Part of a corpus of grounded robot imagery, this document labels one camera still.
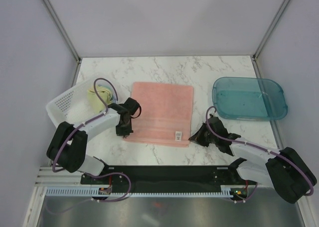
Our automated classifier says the yellow towel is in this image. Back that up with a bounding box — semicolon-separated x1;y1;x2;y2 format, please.
87;85;109;114

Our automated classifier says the white perforated plastic basket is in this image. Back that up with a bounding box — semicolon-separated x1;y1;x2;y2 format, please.
46;74;116;127

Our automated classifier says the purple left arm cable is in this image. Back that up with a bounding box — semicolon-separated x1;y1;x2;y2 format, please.
51;78;133;215

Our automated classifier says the teal translucent plastic tub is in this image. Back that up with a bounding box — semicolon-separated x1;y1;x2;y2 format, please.
212;77;288;121

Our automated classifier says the right aluminium frame post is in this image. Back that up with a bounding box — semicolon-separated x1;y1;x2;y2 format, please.
251;0;291;62

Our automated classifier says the aluminium frame post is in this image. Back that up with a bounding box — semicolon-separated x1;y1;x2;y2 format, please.
41;0;81;64
251;0;291;62

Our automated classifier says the aluminium table edge rail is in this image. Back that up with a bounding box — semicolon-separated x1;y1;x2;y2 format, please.
35;167;82;187

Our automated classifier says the white slotted cable duct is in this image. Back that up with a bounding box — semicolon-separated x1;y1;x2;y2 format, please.
45;186;235;198

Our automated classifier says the blue towel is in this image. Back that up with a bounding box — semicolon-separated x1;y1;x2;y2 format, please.
103;86;118;104

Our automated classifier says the pink towel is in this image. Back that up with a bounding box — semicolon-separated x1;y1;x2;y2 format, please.
126;82;194;148

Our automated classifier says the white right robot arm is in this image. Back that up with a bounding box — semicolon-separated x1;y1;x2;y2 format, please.
189;116;318;204

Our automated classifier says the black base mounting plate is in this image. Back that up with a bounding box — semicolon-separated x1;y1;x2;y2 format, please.
80;165;258;194

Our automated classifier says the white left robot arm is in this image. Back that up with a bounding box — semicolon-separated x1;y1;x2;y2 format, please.
46;98;142;184

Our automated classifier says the left aluminium frame post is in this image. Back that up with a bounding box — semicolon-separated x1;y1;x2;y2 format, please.
41;0;81;64

